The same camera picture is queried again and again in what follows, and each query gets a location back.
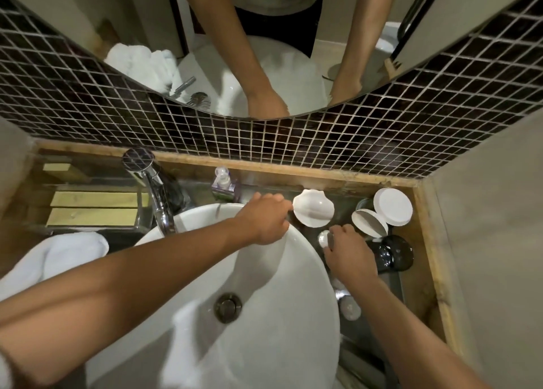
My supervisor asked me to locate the person's right forearm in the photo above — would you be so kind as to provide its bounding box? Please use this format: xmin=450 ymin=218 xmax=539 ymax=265
xmin=339 ymin=272 xmax=482 ymax=389

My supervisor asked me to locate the curved wall mirror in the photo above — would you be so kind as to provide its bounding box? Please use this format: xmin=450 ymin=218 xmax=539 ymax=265
xmin=0 ymin=0 xmax=543 ymax=120

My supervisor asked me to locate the white round sink basin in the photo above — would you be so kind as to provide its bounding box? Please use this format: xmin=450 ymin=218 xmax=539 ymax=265
xmin=85 ymin=202 xmax=342 ymax=389

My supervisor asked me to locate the white shell soap dish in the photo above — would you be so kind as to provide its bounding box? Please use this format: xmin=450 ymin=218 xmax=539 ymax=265
xmin=292 ymin=189 xmax=335 ymax=227

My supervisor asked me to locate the clear acrylic tray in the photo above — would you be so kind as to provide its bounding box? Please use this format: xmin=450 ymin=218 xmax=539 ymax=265
xmin=25 ymin=155 xmax=156 ymax=237

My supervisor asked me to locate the chrome sink drain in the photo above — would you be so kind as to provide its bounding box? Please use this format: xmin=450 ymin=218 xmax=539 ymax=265
xmin=214 ymin=292 xmax=243 ymax=324

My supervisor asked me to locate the white towel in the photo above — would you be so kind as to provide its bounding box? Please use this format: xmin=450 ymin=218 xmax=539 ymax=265
xmin=0 ymin=232 xmax=110 ymax=303

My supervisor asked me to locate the chrome faucet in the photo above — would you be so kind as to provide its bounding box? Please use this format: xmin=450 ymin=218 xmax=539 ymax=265
xmin=122 ymin=148 xmax=177 ymax=237

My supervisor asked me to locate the small white-capped bottle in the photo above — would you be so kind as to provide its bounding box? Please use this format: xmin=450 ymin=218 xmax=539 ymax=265
xmin=339 ymin=295 xmax=362 ymax=322

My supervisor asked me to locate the person's right hand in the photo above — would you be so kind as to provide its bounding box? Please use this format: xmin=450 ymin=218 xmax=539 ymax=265
xmin=323 ymin=224 xmax=379 ymax=290

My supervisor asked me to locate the glass with white lid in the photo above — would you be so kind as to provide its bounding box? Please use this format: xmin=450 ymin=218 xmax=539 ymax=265
xmin=351 ymin=209 xmax=389 ymax=239
xmin=373 ymin=188 xmax=414 ymax=227

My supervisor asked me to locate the person's left hand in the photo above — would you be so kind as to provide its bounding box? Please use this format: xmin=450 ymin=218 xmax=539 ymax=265
xmin=234 ymin=192 xmax=294 ymax=246

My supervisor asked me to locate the person's left forearm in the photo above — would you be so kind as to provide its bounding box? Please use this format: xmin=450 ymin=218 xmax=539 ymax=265
xmin=0 ymin=218 xmax=255 ymax=388

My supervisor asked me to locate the dark glass cup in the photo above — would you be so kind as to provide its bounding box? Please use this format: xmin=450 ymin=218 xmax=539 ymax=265
xmin=366 ymin=234 xmax=415 ymax=274

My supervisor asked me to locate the clear pump soap dispenser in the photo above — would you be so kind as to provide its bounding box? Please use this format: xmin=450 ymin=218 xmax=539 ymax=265
xmin=211 ymin=167 xmax=237 ymax=203

